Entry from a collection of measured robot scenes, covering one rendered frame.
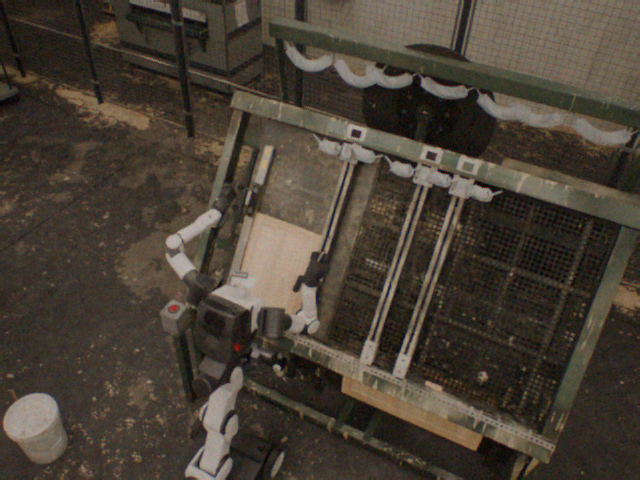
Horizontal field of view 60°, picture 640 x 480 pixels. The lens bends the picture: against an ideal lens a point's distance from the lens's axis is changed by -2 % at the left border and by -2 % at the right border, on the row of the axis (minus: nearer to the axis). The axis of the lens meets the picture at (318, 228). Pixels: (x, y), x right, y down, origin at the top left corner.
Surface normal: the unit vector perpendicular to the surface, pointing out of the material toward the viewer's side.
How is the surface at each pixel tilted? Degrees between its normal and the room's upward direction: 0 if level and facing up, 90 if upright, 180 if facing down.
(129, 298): 0
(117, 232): 0
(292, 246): 56
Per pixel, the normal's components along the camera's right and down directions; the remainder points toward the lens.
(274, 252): -0.34, 0.05
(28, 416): 0.04, -0.76
